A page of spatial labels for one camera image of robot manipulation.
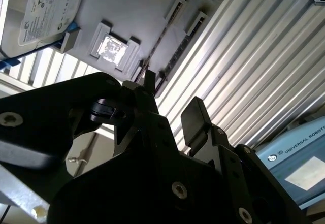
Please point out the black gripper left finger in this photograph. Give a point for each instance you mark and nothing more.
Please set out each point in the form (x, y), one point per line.
(50, 112)

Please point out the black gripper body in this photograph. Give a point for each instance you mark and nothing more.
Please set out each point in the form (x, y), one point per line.
(114, 196)

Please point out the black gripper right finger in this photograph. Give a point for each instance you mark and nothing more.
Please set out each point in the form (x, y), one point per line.
(195, 122)

